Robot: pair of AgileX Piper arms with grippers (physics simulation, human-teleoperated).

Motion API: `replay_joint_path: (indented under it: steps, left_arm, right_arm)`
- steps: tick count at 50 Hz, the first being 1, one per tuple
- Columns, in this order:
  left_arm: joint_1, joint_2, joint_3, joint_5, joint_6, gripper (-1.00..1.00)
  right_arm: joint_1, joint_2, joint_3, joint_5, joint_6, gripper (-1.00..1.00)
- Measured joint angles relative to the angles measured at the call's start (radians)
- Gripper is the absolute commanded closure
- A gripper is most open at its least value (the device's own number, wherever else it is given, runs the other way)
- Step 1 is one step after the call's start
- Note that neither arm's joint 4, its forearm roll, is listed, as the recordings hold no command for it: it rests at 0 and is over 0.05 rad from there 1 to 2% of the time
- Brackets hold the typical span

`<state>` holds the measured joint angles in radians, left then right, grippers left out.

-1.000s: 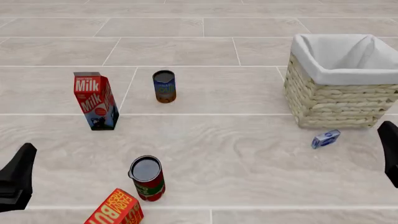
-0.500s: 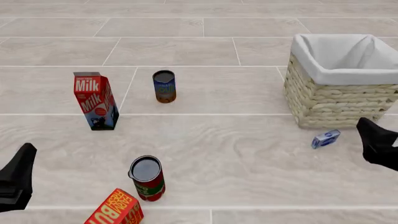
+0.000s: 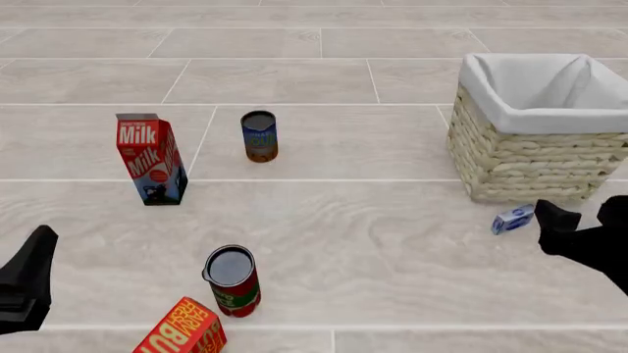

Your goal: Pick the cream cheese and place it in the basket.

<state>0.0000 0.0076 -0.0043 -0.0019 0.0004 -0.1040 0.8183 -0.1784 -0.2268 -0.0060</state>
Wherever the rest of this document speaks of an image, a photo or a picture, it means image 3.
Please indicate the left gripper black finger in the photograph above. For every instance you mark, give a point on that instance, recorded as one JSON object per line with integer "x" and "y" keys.
{"x": 32, "y": 261}

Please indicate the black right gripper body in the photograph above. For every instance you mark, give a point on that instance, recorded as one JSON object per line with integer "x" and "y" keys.
{"x": 596, "y": 253}

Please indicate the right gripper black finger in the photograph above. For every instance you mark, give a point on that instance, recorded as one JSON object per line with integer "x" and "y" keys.
{"x": 557, "y": 220}
{"x": 617, "y": 215}

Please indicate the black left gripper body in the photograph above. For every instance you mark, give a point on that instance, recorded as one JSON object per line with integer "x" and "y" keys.
{"x": 22, "y": 312}

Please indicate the small blue cream cheese box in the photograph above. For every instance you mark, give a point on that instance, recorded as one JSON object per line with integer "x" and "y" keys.
{"x": 512, "y": 219}

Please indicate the wicker basket with white liner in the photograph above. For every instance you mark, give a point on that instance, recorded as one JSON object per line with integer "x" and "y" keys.
{"x": 530, "y": 158}

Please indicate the red milk carton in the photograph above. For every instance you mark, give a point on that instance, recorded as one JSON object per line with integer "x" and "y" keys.
{"x": 149, "y": 162}

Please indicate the red and yellow butter box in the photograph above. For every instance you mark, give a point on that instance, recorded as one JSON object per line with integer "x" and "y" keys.
{"x": 184, "y": 331}

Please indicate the red and green can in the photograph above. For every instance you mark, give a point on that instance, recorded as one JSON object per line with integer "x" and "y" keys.
{"x": 234, "y": 283}

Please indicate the blue and orange soup can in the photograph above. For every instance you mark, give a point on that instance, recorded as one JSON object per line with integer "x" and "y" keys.
{"x": 260, "y": 138}

